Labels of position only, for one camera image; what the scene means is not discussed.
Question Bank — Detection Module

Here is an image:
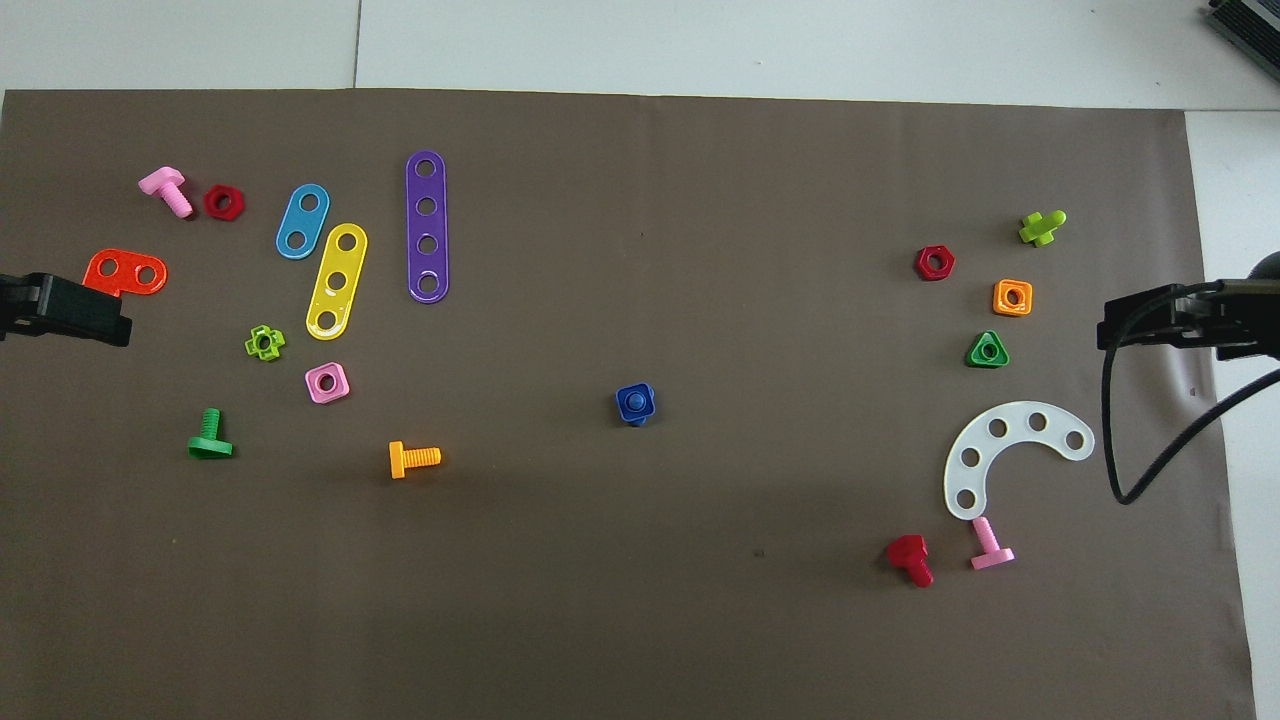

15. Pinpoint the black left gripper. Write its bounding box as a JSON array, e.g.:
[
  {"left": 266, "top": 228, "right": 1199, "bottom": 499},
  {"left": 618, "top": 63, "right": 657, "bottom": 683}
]
[{"left": 0, "top": 272, "right": 134, "bottom": 349}]

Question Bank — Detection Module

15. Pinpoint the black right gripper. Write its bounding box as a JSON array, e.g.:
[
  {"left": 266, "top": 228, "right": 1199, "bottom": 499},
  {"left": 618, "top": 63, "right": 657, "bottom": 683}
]
[{"left": 1097, "top": 250, "right": 1280, "bottom": 363}]

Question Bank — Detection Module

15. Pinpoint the blue square toy nut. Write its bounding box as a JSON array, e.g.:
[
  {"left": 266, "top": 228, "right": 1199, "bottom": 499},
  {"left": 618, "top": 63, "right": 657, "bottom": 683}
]
[{"left": 614, "top": 383, "right": 658, "bottom": 425}]

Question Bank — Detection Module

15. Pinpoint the orange heart-shaped toy plate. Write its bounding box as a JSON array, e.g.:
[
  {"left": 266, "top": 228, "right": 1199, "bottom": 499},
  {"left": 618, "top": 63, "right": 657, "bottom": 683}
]
[{"left": 82, "top": 248, "right": 169, "bottom": 298}]

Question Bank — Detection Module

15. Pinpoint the lime green cross-head bolt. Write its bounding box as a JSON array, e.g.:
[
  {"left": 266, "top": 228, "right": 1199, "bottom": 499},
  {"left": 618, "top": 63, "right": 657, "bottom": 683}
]
[{"left": 1018, "top": 209, "right": 1068, "bottom": 248}]

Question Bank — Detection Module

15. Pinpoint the pink plastic toy bolt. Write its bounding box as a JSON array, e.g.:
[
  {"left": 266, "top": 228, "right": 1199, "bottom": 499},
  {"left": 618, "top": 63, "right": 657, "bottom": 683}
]
[
  {"left": 969, "top": 516, "right": 1016, "bottom": 572},
  {"left": 137, "top": 166, "right": 196, "bottom": 221}
]

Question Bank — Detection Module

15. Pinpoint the white curved five-hole strip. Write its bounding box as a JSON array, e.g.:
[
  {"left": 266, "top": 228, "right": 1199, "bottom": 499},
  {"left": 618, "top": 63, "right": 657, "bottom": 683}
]
[{"left": 943, "top": 401, "right": 1097, "bottom": 522}]

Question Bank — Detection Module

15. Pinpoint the green plastic toy bolt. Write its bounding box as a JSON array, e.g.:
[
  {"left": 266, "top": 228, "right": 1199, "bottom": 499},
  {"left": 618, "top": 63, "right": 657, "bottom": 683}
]
[{"left": 186, "top": 407, "right": 235, "bottom": 461}]

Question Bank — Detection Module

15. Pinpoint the blue two-hole toy strip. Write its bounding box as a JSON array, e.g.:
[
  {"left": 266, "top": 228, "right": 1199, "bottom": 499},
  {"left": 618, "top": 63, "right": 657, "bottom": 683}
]
[{"left": 275, "top": 183, "right": 331, "bottom": 261}]

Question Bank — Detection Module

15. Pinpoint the pink square toy nut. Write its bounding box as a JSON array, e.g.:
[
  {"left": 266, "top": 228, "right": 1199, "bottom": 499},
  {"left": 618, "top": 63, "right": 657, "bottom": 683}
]
[{"left": 304, "top": 362, "right": 352, "bottom": 405}]

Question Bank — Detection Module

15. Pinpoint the yellow three-hole toy strip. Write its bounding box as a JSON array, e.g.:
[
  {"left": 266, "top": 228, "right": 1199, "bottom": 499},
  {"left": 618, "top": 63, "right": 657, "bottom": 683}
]
[{"left": 305, "top": 222, "right": 369, "bottom": 342}]

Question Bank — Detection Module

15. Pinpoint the dark grey finned device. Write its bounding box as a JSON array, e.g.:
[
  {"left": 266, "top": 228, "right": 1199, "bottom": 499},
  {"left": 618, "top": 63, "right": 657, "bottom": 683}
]
[{"left": 1205, "top": 0, "right": 1280, "bottom": 57}]

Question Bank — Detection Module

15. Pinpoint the red plastic toy bolt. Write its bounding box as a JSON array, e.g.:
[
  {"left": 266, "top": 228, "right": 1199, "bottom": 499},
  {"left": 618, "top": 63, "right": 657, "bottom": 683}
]
[{"left": 885, "top": 534, "right": 936, "bottom": 589}]

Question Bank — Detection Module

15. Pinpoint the orange plastic toy bolt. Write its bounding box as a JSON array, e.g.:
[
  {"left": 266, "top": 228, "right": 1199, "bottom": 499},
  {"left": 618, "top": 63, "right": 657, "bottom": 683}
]
[{"left": 388, "top": 440, "right": 443, "bottom": 481}]

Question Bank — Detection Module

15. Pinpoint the purple four-hole toy strip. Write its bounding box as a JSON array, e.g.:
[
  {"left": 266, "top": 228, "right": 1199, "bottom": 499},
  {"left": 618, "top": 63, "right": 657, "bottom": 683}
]
[{"left": 405, "top": 150, "right": 451, "bottom": 304}]

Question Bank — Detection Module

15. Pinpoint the brown table mat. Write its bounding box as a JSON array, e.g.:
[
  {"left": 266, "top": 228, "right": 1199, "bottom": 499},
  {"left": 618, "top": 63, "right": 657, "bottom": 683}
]
[{"left": 0, "top": 88, "right": 1259, "bottom": 720}]

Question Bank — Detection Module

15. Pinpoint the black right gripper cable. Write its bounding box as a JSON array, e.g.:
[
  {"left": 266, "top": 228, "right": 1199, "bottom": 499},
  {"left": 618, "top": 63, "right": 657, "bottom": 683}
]
[{"left": 1100, "top": 283, "right": 1280, "bottom": 506}]

